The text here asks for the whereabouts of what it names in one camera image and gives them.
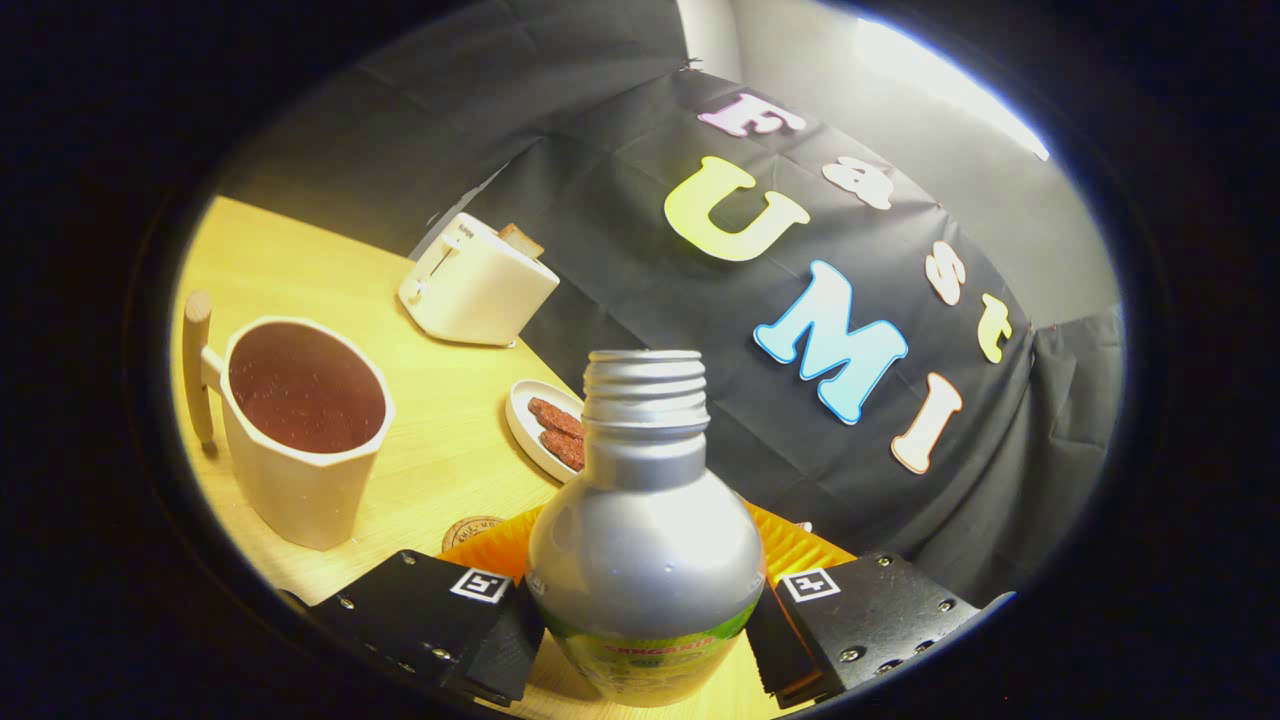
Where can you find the small white plate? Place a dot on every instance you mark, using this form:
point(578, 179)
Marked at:
point(522, 420)

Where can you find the silver bottle with green label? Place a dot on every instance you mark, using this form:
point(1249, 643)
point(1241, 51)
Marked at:
point(645, 560)

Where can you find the white toaster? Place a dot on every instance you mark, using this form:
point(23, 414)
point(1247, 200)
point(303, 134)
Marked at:
point(475, 295)

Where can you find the black backdrop cloth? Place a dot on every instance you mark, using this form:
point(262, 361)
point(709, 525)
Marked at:
point(620, 285)

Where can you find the toast slice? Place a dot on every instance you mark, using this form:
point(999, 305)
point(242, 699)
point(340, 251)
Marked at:
point(521, 241)

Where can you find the wooden table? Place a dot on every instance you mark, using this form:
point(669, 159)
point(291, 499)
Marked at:
point(300, 250)

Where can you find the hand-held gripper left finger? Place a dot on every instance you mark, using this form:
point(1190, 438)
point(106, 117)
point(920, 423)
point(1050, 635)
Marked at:
point(420, 612)

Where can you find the reddish brown sausage piece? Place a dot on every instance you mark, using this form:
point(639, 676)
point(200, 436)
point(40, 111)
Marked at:
point(556, 417)
point(565, 449)

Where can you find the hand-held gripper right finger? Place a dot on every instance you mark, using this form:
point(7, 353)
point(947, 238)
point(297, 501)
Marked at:
point(880, 615)

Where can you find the round cork coaster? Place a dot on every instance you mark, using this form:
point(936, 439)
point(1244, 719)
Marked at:
point(472, 530)

